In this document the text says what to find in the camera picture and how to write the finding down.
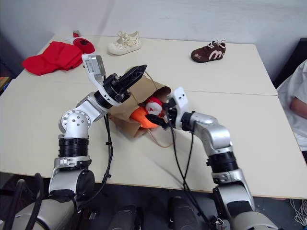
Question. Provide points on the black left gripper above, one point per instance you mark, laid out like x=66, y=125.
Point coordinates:
x=115, y=87

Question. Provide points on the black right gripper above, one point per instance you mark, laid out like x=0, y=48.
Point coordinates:
x=172, y=117

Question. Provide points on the red and white plush toy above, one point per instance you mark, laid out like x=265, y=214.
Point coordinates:
x=154, y=106

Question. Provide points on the orange plush toy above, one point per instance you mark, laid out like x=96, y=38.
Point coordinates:
x=141, y=117

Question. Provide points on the brown paper bag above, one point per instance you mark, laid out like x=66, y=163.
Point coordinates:
x=124, y=112

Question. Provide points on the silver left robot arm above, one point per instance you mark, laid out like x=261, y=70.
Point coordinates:
x=73, y=124

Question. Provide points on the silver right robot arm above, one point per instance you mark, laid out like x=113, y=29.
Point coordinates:
x=213, y=134

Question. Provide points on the cream baby shoe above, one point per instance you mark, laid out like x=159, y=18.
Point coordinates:
x=123, y=43

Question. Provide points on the red baby shoe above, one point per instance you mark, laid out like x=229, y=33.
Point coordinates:
x=84, y=44

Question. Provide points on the brown baby shoe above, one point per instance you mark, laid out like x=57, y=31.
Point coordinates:
x=208, y=54

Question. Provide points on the red cap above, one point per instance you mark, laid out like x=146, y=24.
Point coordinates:
x=54, y=57

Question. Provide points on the dark rounded shape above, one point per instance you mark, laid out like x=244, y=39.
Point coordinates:
x=183, y=213
x=123, y=218

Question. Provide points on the person in white shirt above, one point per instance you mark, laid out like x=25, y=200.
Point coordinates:
x=295, y=88

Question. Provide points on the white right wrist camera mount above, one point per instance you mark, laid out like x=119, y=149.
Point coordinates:
x=181, y=100

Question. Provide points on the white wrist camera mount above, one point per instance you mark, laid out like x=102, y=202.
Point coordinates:
x=94, y=65
x=181, y=100

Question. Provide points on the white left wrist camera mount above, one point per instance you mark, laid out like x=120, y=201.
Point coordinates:
x=94, y=65

